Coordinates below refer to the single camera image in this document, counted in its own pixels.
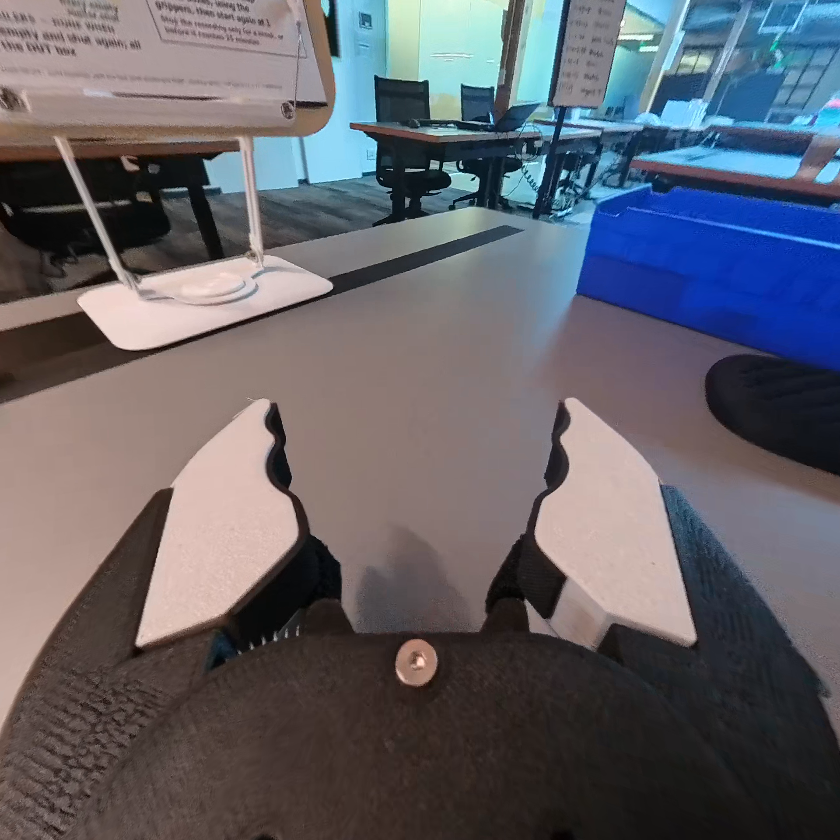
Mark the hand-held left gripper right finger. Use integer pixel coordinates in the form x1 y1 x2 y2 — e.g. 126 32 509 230
533 397 698 652

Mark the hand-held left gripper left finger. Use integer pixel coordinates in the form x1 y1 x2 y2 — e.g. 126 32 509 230
134 398 311 652

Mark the long wooden-edged desk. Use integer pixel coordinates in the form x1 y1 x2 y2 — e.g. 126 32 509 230
629 144 840 199

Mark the wooden-edged office desk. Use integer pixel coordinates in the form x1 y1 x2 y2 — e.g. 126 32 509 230
350 118 547 212

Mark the black quilted wrist rest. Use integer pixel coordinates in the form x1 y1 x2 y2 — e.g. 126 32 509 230
705 354 840 475

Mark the blue plastic bin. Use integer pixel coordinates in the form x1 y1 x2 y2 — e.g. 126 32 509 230
576 185 840 371

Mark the black office chair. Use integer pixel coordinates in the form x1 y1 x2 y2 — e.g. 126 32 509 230
453 84 521 211
374 75 454 227
0 157 173 265

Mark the black laptop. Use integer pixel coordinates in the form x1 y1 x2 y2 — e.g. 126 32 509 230
456 101 542 133

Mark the instruction sign on white stand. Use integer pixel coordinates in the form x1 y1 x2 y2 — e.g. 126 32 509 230
0 0 337 352

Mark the whiteboard on black stand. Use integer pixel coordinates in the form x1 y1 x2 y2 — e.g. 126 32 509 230
533 0 629 221

